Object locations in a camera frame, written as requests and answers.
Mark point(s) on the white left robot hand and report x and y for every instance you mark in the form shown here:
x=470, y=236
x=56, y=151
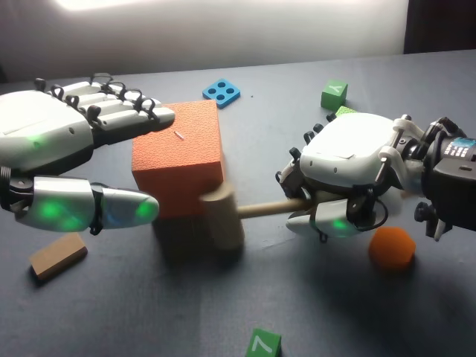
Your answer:
x=41, y=119

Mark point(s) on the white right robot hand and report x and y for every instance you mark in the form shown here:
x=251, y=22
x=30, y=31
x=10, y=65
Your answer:
x=349, y=145

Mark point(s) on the large orange foam cube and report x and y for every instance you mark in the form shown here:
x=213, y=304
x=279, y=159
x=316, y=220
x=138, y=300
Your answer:
x=178, y=167

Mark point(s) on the small green letter Y block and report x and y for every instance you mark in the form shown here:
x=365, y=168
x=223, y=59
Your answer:
x=332, y=97

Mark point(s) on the orange hexagon block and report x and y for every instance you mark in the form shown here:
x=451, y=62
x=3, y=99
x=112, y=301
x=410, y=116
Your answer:
x=390, y=247

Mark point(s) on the plain wooden rectangular block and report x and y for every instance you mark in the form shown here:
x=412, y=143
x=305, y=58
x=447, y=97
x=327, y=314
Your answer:
x=56, y=256

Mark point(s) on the thin metal nail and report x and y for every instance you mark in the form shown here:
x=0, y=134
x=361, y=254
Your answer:
x=179, y=135

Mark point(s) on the blue square block four holes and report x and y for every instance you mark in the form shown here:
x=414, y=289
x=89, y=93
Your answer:
x=212, y=97

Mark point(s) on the small green number 7 block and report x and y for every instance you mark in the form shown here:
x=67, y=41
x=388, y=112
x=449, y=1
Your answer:
x=262, y=344

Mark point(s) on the large green foam cube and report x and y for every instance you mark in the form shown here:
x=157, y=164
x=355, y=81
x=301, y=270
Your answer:
x=345, y=111

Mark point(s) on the grey table cloth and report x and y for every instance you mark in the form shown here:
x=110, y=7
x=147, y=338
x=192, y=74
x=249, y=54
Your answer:
x=334, y=308

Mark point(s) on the white backdrop curtain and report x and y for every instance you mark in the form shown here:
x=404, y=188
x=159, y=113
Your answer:
x=186, y=37

